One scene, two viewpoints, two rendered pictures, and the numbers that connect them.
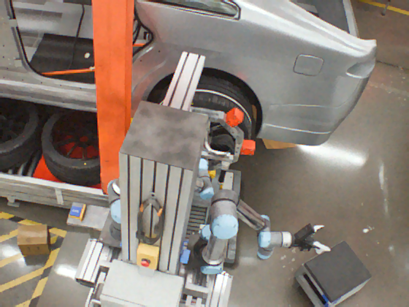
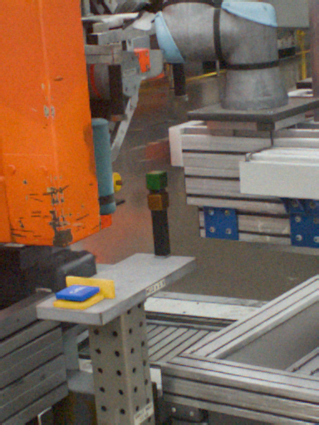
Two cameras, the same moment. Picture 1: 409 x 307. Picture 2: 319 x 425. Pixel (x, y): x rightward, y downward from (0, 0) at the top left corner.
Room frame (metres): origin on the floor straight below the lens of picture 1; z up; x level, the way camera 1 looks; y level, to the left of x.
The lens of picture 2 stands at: (0.19, 2.53, 1.16)
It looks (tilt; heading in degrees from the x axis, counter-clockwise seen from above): 13 degrees down; 303
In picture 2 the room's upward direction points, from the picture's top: 5 degrees counter-clockwise
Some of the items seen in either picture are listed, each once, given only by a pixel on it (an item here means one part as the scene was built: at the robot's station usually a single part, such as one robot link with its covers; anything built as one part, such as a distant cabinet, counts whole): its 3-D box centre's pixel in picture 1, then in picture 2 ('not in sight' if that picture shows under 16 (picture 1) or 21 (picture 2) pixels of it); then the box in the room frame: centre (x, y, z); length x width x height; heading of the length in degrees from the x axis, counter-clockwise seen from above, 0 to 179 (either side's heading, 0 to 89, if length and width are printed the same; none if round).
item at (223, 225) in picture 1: (217, 241); not in sight; (1.15, -0.17, 1.19); 0.15 x 0.12 x 0.55; 10
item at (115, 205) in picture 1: (121, 213); (247, 30); (1.33, 0.35, 0.98); 0.13 x 0.12 x 0.14; 21
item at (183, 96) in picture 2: (222, 175); (179, 74); (1.83, -0.18, 0.83); 0.04 x 0.04 x 0.16
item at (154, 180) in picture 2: not in sight; (156, 180); (1.59, 0.36, 0.64); 0.04 x 0.04 x 0.04; 2
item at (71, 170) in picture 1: (84, 142); not in sight; (2.22, 0.87, 0.39); 0.66 x 0.66 x 0.24
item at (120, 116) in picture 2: not in sight; (116, 90); (1.82, 0.16, 0.83); 0.04 x 0.04 x 0.16
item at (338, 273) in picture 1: (331, 279); not in sight; (1.56, -1.14, 0.17); 0.43 x 0.36 x 0.34; 128
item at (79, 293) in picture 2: (75, 211); (77, 295); (1.57, 0.73, 0.47); 0.07 x 0.07 x 0.02; 2
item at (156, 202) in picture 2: not in sight; (158, 200); (1.59, 0.36, 0.59); 0.04 x 0.04 x 0.04; 2
